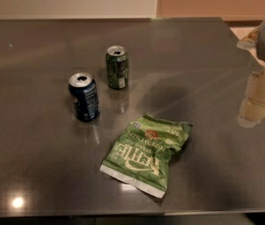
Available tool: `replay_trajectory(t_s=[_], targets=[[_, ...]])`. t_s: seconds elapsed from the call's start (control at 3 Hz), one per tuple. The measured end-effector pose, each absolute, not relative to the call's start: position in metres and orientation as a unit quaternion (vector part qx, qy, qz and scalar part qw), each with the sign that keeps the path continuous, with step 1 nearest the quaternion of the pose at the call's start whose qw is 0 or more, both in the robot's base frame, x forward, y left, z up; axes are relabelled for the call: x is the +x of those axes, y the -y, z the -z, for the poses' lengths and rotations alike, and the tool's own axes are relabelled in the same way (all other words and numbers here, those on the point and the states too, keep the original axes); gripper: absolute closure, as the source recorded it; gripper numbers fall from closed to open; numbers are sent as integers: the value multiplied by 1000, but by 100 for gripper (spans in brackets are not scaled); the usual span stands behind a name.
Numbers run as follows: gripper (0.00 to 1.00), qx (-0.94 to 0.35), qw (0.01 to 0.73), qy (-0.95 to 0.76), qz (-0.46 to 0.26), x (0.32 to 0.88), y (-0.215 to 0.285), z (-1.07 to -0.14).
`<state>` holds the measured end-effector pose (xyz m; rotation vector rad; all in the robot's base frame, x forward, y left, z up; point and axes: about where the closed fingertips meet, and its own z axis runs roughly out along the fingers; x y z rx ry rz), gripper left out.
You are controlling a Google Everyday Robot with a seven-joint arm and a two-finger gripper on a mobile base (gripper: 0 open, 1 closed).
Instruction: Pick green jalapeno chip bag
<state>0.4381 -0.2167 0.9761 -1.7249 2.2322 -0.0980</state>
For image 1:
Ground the green jalapeno chip bag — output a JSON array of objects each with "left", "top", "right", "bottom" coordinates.
[{"left": 100, "top": 113, "right": 192, "bottom": 199}]

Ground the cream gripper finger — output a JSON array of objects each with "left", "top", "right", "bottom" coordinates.
[
  {"left": 237, "top": 27, "right": 259, "bottom": 51},
  {"left": 237, "top": 68, "right": 265, "bottom": 128}
]

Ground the blue soda can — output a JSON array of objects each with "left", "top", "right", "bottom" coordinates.
[{"left": 68, "top": 72, "right": 99, "bottom": 122}]

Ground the green soda can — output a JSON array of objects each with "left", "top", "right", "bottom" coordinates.
[{"left": 106, "top": 45, "right": 129, "bottom": 89}]

